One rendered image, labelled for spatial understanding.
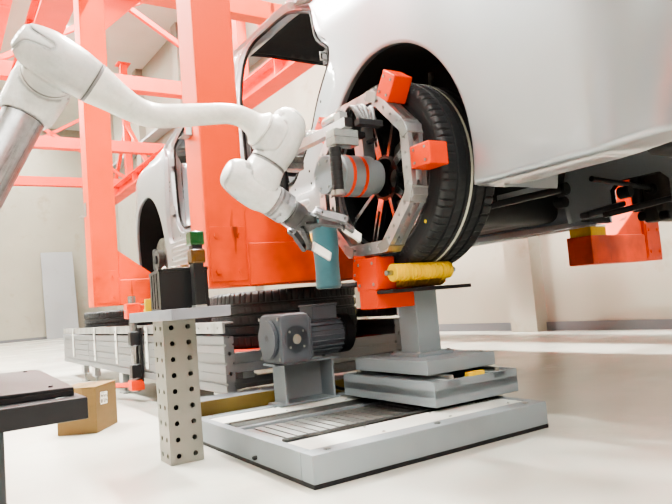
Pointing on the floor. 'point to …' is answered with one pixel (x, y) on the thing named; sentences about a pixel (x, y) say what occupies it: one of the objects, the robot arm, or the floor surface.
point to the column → (178, 391)
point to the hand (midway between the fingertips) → (342, 246)
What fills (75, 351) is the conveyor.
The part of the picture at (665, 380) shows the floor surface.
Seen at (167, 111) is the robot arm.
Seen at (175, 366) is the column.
